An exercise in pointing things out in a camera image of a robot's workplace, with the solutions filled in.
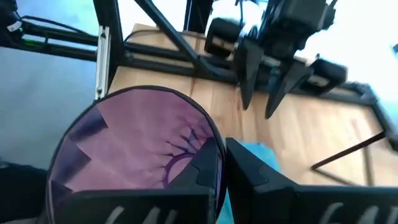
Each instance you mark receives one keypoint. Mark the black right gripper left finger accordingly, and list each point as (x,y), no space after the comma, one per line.
(186,205)

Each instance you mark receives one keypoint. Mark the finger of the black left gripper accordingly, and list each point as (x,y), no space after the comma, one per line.
(248,68)
(286,84)

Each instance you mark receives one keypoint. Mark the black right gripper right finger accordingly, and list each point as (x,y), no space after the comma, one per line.
(273,202)

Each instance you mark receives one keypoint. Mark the purple translucent tumbler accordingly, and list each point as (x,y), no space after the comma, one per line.
(133,140)

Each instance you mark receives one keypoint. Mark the teal microfibre cloth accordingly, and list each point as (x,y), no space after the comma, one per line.
(264,155)

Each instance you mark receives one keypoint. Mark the black metal table frame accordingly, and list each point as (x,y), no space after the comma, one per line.
(161,59)

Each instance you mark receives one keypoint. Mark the silver bracket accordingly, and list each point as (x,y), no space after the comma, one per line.
(102,62)

